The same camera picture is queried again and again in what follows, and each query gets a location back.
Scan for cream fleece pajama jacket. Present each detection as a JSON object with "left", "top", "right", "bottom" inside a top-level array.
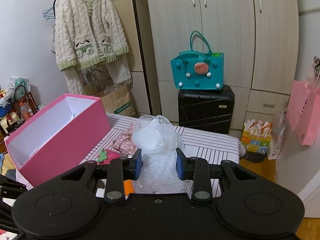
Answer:
[{"left": 55, "top": 0, "right": 129, "bottom": 71}]

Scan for orange drink bottle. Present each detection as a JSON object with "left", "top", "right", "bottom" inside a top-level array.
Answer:
[{"left": 20, "top": 102, "right": 31, "bottom": 121}]

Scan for teal felt handbag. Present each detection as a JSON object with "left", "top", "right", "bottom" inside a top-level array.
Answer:
[{"left": 170, "top": 30, "right": 224, "bottom": 90}]

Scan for striped table cloth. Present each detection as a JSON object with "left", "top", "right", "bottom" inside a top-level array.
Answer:
[{"left": 17, "top": 113, "right": 245, "bottom": 189}]

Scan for red woven basket bag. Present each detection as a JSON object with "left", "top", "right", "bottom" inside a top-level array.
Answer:
[{"left": 13, "top": 85, "right": 37, "bottom": 120}]

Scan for black suitcase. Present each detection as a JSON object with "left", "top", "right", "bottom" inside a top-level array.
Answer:
[{"left": 177, "top": 85, "right": 235, "bottom": 134}]

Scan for orange plush ball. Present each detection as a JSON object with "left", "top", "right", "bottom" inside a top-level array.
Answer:
[{"left": 124, "top": 180, "right": 135, "bottom": 196}]

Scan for beige wardrobe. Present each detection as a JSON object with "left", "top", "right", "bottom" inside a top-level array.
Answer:
[{"left": 135, "top": 0, "right": 299, "bottom": 131}]

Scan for cream fleece pajama pants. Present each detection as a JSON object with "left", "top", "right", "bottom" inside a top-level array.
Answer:
[{"left": 64, "top": 54, "right": 132, "bottom": 95}]

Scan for pink paper bag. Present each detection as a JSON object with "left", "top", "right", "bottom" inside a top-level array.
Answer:
[{"left": 286, "top": 81, "right": 319, "bottom": 146}]

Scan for white mesh bath sponge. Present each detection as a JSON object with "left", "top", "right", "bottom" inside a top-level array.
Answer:
[{"left": 132, "top": 115, "right": 188, "bottom": 194}]

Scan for red strawberry plush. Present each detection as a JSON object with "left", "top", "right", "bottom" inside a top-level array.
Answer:
[{"left": 97, "top": 149, "right": 120, "bottom": 165}]

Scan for brown paper bag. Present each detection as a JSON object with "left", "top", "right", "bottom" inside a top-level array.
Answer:
[{"left": 95, "top": 84, "right": 135, "bottom": 116}]

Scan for pink floral fabric bow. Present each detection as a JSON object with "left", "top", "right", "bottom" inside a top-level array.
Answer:
[{"left": 112, "top": 122, "right": 137, "bottom": 157}]

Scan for colourful gift bag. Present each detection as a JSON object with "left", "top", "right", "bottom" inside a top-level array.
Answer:
[{"left": 240, "top": 119, "right": 272, "bottom": 154}]

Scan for pink storage box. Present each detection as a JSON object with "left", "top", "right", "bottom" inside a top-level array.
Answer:
[{"left": 5, "top": 94, "right": 111, "bottom": 186}]

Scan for flower bouquet blue box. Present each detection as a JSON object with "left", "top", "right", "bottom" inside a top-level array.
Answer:
[{"left": 0, "top": 89, "right": 13, "bottom": 118}]

